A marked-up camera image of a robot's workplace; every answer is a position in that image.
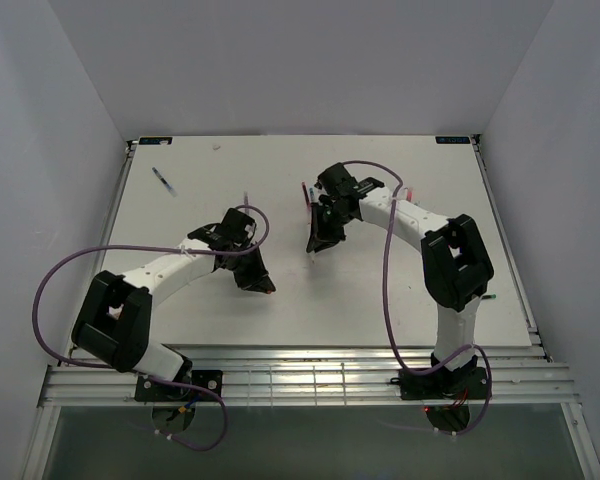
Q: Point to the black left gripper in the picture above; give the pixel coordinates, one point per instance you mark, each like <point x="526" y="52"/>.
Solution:
<point x="258" y="279"/>

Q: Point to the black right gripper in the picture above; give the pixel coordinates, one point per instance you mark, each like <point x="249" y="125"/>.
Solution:
<point x="323" y="238"/>

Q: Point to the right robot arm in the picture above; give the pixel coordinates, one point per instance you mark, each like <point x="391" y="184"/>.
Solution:
<point x="456" y="271"/>

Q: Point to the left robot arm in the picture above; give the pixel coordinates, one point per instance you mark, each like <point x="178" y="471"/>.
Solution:
<point x="114" y="321"/>

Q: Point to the blue pen far left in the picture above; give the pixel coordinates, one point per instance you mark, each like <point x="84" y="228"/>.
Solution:
<point x="167" y="185"/>

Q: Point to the aluminium frame rail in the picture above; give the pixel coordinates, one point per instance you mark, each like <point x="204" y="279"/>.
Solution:
<point x="314" y="377"/>

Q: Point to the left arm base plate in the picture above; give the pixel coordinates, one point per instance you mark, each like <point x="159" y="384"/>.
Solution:
<point x="196" y="386"/>

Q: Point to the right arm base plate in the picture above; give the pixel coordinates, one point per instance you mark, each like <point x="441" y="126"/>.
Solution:
<point x="471" y="384"/>

